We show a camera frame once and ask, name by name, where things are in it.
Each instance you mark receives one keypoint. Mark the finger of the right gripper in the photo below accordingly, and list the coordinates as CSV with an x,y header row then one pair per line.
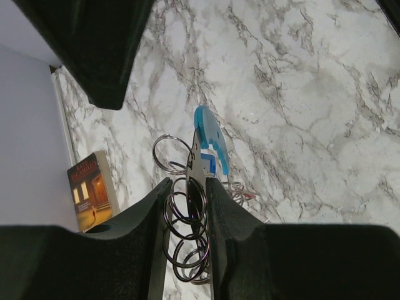
x,y
96,40

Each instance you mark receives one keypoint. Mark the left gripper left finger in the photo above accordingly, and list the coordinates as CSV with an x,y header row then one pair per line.
x,y
121,258

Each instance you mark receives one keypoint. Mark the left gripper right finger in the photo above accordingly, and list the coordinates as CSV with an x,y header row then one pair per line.
x,y
323,261

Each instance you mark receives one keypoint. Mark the metal keyring holder blue handle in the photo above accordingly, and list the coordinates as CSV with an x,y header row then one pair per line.
x,y
193,193

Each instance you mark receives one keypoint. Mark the blue key tag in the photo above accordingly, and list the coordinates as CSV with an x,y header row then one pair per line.
x,y
208,165

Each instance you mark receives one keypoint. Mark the brown book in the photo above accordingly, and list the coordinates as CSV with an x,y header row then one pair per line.
x,y
92,189

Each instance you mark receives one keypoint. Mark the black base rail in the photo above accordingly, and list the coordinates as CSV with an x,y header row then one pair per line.
x,y
391,9

